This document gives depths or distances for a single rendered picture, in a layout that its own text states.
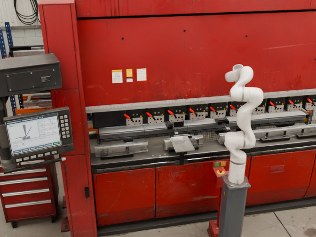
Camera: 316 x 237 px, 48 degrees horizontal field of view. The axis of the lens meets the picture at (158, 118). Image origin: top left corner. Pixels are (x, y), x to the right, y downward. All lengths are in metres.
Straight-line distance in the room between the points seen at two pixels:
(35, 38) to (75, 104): 4.55
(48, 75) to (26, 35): 4.84
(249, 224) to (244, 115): 1.79
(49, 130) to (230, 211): 1.53
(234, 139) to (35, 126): 1.43
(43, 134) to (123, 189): 1.13
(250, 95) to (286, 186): 1.85
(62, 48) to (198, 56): 1.15
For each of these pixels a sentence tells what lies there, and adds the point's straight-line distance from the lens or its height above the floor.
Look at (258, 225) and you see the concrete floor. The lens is 4.10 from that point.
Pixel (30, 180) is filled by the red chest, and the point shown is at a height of 0.61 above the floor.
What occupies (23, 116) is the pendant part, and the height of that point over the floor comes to 1.60.
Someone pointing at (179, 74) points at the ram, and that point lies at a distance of 3.19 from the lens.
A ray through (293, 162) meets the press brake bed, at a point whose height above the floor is 0.64.
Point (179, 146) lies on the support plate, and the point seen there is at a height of 1.00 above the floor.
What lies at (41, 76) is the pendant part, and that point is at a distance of 2.59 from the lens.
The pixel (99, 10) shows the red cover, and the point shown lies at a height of 2.21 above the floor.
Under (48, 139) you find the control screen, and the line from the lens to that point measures 2.75.
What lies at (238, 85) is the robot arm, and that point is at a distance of 2.48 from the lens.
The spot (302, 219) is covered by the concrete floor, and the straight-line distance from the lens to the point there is 4.31.
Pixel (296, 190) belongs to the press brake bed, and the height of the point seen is 0.25.
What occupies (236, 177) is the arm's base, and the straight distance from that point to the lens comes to 2.84.
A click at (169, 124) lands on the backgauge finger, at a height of 1.03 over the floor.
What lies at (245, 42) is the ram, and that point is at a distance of 3.31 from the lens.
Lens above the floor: 2.67
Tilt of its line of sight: 26 degrees down
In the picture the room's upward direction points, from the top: straight up
